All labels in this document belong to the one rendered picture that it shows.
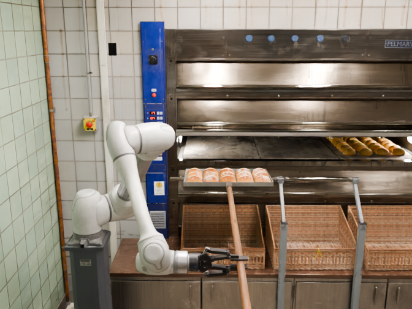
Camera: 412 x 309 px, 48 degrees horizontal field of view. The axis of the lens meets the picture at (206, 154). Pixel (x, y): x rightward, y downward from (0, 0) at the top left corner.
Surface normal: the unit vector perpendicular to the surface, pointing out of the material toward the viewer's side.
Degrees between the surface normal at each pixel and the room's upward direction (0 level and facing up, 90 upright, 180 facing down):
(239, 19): 90
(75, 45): 90
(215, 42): 90
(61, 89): 90
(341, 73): 70
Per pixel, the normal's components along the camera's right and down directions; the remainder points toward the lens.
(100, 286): 0.71, 0.18
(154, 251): 0.06, -0.22
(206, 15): -0.01, 0.25
